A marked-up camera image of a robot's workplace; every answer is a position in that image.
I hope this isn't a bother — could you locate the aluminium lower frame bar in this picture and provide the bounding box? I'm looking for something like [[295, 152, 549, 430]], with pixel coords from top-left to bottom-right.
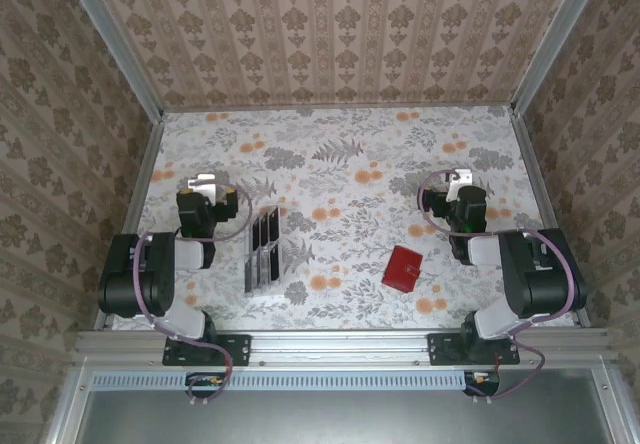
[[44, 361, 96, 444], [589, 361, 640, 444]]

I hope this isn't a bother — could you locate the white slotted cable duct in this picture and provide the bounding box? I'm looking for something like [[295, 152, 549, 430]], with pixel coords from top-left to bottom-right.
[[92, 369, 466, 392]]

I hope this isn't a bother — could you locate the aluminium frame post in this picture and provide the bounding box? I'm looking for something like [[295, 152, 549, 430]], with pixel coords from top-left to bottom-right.
[[509, 0, 610, 118], [55, 0, 166, 120]]

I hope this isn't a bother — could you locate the grey metal sheet panel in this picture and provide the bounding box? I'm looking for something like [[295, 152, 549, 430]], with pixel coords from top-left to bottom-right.
[[74, 388, 617, 444]]

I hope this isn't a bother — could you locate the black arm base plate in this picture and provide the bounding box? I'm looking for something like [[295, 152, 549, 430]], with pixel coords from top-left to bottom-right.
[[162, 332, 252, 368], [428, 332, 521, 367]]

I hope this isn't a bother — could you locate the aluminium mounting rail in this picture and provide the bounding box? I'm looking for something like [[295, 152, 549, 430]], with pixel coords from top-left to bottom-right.
[[74, 328, 616, 368]]

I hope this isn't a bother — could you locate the clear acrylic card rack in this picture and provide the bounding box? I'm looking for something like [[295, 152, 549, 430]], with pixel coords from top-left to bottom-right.
[[243, 204, 287, 295]]

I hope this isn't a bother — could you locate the red card holder wallet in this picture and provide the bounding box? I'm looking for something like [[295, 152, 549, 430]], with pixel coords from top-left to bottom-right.
[[381, 244, 423, 294]]

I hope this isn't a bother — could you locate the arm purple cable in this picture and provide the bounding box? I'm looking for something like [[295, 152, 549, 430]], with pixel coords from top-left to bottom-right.
[[417, 168, 581, 406], [131, 180, 255, 407]]

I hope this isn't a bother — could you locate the aluminium table side rail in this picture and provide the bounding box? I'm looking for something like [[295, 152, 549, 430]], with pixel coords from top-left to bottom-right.
[[94, 111, 167, 333], [509, 108, 591, 329]]

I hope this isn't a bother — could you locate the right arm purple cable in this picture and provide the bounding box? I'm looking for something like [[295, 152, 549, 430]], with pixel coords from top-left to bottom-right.
[[417, 168, 581, 406]]

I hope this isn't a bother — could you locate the floral patterned table cover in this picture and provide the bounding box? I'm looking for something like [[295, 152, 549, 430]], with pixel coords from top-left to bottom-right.
[[97, 105, 586, 333]]

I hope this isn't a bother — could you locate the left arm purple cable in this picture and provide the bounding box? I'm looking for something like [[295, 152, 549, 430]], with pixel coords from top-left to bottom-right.
[[131, 180, 255, 407]]

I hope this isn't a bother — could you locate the black cable connector box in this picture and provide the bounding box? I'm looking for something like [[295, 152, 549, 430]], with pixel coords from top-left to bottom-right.
[[462, 369, 501, 398], [185, 371, 232, 399]]

